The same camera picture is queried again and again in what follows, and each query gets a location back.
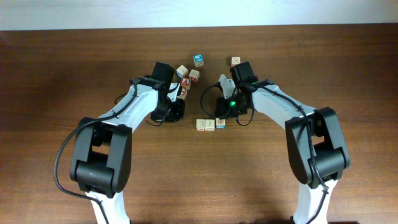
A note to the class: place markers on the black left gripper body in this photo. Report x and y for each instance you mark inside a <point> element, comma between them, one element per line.
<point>170,110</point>

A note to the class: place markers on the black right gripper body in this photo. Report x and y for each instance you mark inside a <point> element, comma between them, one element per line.
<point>226,109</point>

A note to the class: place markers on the wooden block red apple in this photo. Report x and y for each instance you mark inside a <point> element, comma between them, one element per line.
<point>220,123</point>

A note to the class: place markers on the wooden block blue number two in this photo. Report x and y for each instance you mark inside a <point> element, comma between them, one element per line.
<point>200,124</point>

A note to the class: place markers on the wooden block green letter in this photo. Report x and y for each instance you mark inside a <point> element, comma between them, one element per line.
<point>209,125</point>

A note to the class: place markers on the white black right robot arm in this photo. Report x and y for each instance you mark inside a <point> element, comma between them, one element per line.
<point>317,149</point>

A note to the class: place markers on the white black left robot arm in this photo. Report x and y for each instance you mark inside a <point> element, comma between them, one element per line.
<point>101,160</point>

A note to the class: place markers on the wooden block red letter I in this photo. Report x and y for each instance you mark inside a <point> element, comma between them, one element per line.
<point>183,93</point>

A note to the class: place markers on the wooden block red letter A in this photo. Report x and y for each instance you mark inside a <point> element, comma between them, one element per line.
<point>186,83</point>

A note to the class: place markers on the wooden block blue number five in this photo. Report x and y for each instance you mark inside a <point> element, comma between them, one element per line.
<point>182,71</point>

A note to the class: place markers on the wooden block red C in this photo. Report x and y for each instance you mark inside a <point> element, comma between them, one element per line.
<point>235,61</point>

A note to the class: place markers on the wooden block red letter U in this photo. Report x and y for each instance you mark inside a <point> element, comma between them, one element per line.
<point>194,75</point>

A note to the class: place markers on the wooden block blue top far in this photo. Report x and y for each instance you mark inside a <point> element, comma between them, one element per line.
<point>198,60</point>

